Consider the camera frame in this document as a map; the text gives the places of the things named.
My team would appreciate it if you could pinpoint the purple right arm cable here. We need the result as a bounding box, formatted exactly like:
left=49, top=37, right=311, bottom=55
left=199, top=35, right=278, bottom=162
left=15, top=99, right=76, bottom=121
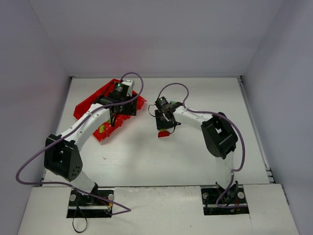
left=157, top=83, right=246, bottom=208

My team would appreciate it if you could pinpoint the green curved lego piece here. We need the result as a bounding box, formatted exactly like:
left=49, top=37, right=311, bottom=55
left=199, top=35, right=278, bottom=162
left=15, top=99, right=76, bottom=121
left=99, top=124, right=105, bottom=134

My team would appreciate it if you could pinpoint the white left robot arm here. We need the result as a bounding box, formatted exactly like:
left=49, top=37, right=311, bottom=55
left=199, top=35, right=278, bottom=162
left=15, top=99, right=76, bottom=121
left=44, top=80, right=137, bottom=195

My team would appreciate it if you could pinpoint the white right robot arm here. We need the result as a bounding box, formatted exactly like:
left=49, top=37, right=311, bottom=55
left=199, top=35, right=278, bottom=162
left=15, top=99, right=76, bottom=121
left=155, top=97, right=238, bottom=189

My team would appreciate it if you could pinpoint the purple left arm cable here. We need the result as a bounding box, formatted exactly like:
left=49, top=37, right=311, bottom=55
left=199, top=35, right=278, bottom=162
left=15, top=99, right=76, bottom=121
left=16, top=71, right=144, bottom=216

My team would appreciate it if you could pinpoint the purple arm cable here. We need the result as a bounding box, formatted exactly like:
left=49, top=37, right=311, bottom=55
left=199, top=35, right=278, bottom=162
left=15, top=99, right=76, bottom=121
left=157, top=83, right=246, bottom=208
left=16, top=71, right=144, bottom=216

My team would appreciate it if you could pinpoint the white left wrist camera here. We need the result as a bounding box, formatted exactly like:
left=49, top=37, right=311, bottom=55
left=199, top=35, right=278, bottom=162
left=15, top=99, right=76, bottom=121
left=122, top=80, right=134, bottom=94

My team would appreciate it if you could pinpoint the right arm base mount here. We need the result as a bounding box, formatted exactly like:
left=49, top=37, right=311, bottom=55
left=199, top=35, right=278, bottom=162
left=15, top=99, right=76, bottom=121
left=201, top=186, right=249, bottom=216

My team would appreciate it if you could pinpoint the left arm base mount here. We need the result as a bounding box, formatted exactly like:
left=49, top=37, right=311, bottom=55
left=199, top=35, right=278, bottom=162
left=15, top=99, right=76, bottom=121
left=67, top=189, right=112, bottom=218

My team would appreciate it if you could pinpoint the red green cyan brick tower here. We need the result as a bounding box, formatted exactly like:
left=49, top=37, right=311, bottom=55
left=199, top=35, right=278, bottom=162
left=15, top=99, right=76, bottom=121
left=158, top=130, right=171, bottom=138

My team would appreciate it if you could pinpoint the red divided plastic bin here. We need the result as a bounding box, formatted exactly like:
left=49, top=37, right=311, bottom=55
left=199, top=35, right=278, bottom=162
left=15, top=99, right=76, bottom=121
left=73, top=79, right=146, bottom=141

